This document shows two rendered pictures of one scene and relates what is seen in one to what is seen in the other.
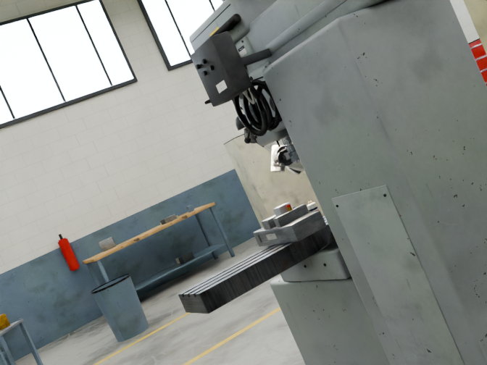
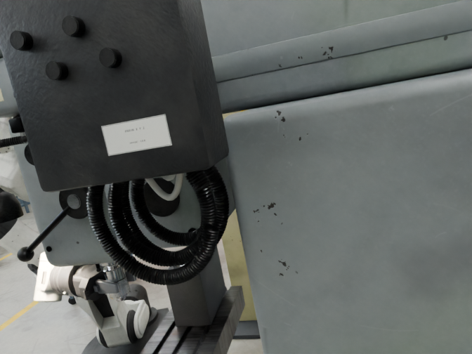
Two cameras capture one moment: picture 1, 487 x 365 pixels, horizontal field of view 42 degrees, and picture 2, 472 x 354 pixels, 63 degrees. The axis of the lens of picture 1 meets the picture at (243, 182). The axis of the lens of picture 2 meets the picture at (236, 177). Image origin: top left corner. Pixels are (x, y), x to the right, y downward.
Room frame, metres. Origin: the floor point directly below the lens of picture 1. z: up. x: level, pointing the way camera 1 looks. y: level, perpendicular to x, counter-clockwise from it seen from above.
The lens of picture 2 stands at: (1.94, 0.15, 1.57)
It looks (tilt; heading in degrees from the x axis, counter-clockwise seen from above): 11 degrees down; 312
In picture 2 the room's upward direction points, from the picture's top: 11 degrees counter-clockwise
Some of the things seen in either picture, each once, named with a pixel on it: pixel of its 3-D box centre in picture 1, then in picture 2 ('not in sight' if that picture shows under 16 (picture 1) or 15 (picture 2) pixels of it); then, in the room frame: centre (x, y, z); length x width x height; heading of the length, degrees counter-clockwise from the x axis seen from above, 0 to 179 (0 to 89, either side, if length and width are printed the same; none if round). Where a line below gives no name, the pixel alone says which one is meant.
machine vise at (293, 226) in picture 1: (286, 224); not in sight; (2.68, -0.09, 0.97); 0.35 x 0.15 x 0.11; 26
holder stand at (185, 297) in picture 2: not in sight; (197, 281); (2.91, -0.61, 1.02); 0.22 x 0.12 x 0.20; 119
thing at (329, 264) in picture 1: (336, 250); not in sight; (2.72, -0.24, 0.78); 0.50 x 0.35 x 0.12; 27
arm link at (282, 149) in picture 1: (287, 156); (89, 279); (2.81, -0.22, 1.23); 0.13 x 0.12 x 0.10; 103
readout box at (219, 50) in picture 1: (219, 70); (113, 80); (2.30, -0.08, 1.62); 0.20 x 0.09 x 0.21; 27
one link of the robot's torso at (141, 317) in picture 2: not in sight; (123, 322); (3.53, -0.64, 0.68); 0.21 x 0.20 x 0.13; 132
